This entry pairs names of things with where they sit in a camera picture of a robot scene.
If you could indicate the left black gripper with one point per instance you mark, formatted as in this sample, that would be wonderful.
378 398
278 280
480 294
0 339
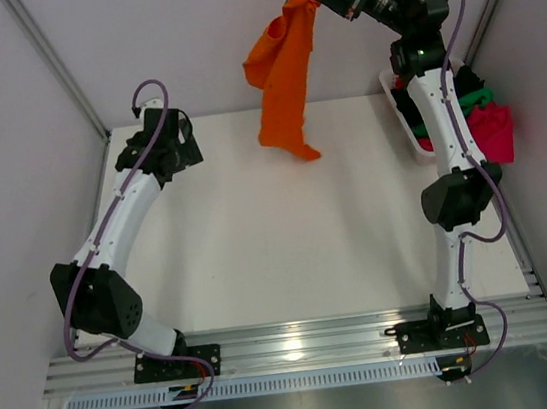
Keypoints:
188 153

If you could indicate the orange t shirt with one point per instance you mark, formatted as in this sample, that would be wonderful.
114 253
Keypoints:
278 66

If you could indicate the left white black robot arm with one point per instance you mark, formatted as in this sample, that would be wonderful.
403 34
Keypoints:
92 290

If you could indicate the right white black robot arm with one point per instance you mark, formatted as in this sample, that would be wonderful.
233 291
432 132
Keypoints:
467 182

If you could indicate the white plastic laundry basket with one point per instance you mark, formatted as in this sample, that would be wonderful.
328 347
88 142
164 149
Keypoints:
433 96

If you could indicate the black t shirt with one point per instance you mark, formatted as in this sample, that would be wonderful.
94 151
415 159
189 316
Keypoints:
465 81

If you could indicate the green t shirt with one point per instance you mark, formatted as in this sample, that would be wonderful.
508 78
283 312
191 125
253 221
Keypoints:
476 99

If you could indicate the magenta t shirt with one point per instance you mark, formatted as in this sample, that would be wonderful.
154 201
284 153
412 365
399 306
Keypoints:
492 127

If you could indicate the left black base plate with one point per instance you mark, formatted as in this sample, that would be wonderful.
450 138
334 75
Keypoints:
151 370

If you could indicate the slotted grey cable duct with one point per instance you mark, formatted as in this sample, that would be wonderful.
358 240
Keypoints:
265 385

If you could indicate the aluminium mounting rail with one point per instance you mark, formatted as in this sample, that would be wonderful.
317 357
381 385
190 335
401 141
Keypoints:
293 347

